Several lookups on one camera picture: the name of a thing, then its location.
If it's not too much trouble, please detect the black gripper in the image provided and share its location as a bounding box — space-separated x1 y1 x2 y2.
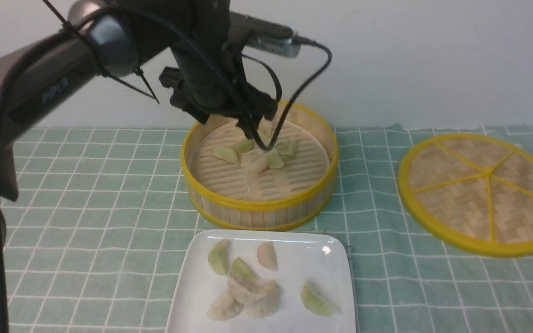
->
159 49 281 151

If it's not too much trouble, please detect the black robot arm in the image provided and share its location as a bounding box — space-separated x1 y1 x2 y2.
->
0 0 295 267

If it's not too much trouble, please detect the white dumpling on plate top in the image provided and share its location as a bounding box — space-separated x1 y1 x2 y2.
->
256 241 279 271

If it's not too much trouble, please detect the green dumpling on plate left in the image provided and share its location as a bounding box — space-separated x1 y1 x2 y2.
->
207 239 230 276

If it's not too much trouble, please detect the green dumpling on plate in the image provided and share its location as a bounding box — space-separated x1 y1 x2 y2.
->
207 239 230 276
301 280 341 317
229 257 260 283

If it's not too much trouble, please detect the white square plate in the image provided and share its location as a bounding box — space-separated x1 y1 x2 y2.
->
166 229 357 333

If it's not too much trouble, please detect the green dumpling on plate centre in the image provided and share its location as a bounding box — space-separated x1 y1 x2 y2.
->
229 257 260 283

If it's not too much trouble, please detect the white dumpling on plate centre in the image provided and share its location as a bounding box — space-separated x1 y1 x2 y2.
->
228 274 281 318

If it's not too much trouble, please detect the green dumpling on plate right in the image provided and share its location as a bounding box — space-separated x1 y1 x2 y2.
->
301 280 341 317

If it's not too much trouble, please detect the white dumpling on plate bottom-left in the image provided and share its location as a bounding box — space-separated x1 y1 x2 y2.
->
206 288 245 321

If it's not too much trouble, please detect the green dumpling in steamer back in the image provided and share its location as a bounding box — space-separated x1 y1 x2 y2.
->
232 139 255 154

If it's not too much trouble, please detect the green dumpling in steamer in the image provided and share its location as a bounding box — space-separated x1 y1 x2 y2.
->
213 146 241 167
276 139 298 158
232 139 255 154
266 149 285 169

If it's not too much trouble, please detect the green dumpling in steamer right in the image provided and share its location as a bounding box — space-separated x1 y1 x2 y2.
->
276 139 298 158

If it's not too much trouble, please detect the white dumpling in steamer centre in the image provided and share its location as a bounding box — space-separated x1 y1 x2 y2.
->
241 152 269 175

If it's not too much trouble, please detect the green dumpling in steamer left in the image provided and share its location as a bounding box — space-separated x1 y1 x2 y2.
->
213 146 241 167

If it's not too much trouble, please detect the green dumpling in steamer middle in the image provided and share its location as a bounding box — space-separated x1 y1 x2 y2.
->
266 149 285 169

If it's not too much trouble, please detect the bamboo steamer basket yellow rim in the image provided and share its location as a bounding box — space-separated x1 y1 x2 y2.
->
180 104 339 230

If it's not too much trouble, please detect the green checkered tablecloth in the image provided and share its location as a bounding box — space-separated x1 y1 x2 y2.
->
2 124 533 333

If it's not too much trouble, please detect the woven bamboo steamer lid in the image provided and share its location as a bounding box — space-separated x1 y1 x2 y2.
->
397 133 533 258

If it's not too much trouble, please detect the black camera cable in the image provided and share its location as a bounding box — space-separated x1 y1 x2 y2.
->
241 37 333 151

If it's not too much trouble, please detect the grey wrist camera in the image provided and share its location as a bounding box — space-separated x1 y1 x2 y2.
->
228 11 301 58

